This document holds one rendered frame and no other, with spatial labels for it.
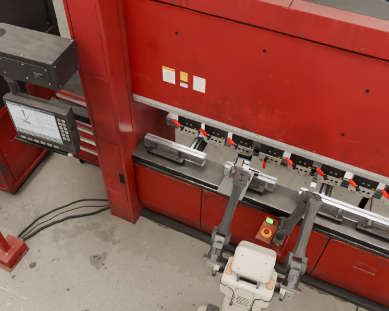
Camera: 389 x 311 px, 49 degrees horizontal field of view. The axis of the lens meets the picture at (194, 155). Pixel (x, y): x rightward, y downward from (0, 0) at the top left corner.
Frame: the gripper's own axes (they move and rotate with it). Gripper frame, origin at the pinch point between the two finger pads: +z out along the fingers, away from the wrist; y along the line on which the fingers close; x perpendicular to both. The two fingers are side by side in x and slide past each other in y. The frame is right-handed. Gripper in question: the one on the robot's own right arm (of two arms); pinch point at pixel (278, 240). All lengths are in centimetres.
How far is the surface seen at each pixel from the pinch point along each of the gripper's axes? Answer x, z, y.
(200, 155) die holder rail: 76, -10, 31
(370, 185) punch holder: -38, -38, 45
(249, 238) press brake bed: 24, 47, 5
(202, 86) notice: 75, -77, 46
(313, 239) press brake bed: -20.6, 16.7, 16.9
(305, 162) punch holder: 3, -41, 42
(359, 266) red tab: -56, 28, 16
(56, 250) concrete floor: 170, 62, -75
